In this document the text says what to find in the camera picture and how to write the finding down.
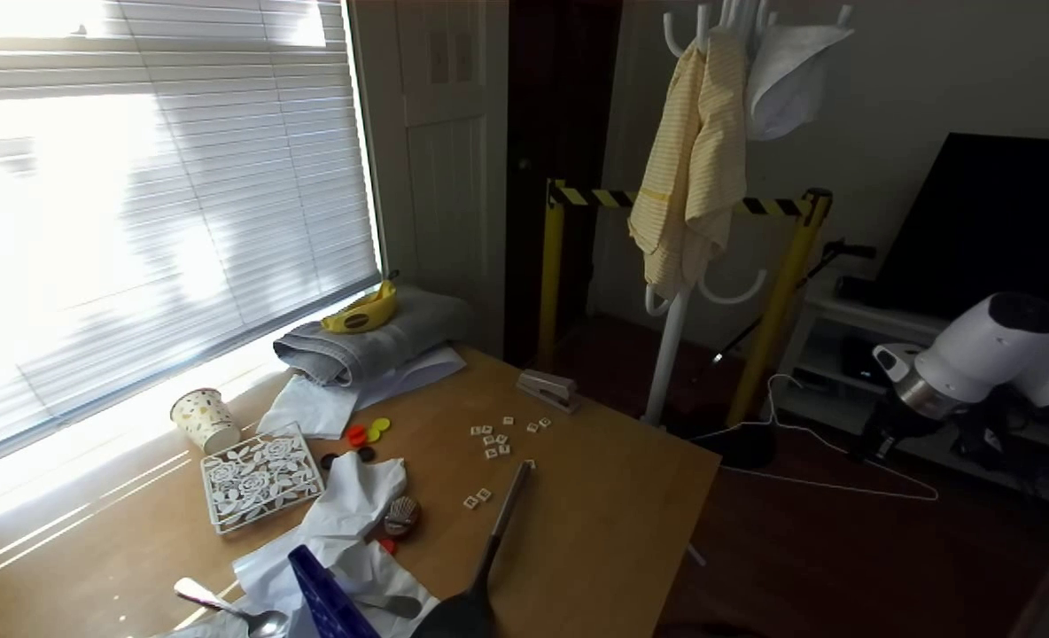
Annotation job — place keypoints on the box of white pieces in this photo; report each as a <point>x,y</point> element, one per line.
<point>260,479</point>

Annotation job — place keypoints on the yellow black barrier stand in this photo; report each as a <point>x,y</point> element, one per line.
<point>785,294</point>

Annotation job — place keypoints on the yellow game disc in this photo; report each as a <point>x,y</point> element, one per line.
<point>376,425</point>

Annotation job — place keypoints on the blue connect four grid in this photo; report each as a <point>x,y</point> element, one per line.
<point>330,597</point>

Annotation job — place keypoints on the yellow banana toy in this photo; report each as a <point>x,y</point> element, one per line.
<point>362,308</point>

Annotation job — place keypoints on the metal spoon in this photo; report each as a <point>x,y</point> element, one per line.
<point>226,603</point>

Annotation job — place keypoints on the crumpled white cloth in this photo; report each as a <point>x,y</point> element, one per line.
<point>354,502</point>

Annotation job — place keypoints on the white window blind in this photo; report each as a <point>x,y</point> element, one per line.
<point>156,214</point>

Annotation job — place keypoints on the yellow cloth garment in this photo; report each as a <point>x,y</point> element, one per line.
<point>690,177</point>

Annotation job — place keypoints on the small white tile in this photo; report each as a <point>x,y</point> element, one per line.
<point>495,448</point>
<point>535,425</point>
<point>508,420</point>
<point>478,499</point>
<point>481,431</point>

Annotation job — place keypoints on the red game disc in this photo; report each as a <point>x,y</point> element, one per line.
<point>355,436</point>

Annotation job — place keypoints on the small grey round object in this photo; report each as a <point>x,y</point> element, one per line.
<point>398,520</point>

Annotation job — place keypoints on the grey stapler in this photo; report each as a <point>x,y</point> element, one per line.
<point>547,388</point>

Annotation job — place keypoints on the light wooden table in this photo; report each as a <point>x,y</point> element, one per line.
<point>596,520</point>

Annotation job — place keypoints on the grey folded towel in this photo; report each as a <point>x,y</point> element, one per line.
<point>371,347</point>

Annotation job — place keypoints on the white panel door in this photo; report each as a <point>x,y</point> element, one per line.
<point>442,177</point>

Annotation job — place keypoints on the pale flat cloth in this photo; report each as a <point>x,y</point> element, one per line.
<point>313,410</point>

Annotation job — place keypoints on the white coat rack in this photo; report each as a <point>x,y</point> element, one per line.
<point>668,357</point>

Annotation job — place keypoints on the white television shelf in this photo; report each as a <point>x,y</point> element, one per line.
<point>837,357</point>

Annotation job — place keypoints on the white hat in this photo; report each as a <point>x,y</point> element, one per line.
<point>793,75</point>

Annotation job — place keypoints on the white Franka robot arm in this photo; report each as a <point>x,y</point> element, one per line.
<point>999,357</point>

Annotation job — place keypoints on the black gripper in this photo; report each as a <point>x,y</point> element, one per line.
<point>885,425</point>

